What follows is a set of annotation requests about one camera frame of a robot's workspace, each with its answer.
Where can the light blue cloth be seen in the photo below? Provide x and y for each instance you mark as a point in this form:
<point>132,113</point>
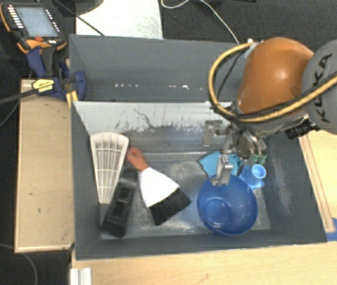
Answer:
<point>210,162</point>

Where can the blue plastic bowl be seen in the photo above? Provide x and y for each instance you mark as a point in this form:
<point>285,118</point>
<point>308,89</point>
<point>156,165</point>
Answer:
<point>228,206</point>

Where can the pale wood flat board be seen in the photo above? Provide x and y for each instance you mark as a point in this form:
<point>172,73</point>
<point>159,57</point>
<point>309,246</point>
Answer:
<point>44,171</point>

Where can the white brush with black bristles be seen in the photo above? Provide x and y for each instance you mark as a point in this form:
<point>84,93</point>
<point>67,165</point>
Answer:
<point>156,186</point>

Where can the white ribbed plastic scoop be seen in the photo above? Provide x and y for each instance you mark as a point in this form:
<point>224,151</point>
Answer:
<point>109,162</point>

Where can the grey metal bin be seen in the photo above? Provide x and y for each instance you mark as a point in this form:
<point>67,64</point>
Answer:
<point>168,70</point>

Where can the black rectangular plastic tray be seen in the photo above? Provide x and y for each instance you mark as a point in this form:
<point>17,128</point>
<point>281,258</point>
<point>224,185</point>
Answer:
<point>121,203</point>

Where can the black cylinder on white bracket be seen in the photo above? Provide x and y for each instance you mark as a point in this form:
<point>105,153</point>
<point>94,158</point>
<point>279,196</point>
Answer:
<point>300,129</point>

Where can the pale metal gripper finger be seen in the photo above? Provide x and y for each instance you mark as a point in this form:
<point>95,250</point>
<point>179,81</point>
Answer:
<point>224,169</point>
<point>213,125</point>

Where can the light blue plastic cup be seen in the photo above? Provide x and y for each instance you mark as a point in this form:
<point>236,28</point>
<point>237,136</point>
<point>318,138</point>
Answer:
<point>257,174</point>

